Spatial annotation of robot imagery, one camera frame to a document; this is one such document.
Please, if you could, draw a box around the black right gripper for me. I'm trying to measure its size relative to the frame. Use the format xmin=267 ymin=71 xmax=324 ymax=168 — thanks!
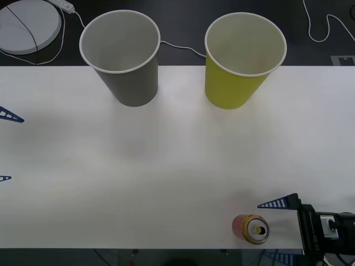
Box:
xmin=257 ymin=193 xmax=343 ymax=266

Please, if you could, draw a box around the pink and gold drink can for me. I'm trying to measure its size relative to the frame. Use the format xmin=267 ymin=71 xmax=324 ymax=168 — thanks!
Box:
xmin=231 ymin=213 xmax=270 ymax=245

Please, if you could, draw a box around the white round disc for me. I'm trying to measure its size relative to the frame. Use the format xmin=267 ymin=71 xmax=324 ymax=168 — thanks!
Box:
xmin=0 ymin=1 xmax=62 ymax=55

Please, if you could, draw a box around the white power strip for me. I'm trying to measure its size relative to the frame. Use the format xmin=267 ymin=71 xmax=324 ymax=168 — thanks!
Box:
xmin=47 ymin=0 xmax=75 ymax=14

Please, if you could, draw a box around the grey plastic waste bin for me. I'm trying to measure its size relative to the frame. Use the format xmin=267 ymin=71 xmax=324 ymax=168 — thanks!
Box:
xmin=79 ymin=10 xmax=161 ymax=108

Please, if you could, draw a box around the thin black cable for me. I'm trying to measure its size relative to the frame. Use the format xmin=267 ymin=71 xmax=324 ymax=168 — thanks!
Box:
xmin=5 ymin=4 xmax=39 ymax=66

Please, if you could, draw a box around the thin white cable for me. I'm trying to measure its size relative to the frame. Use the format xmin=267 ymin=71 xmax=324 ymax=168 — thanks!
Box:
xmin=0 ymin=7 xmax=67 ymax=66

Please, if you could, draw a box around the white power strip cable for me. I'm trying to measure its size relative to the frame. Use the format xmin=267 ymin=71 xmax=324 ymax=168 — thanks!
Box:
xmin=72 ymin=10 xmax=207 ymax=58

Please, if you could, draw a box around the white wavy cable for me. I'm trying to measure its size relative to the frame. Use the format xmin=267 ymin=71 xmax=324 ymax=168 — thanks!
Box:
xmin=302 ymin=0 xmax=355 ymax=43

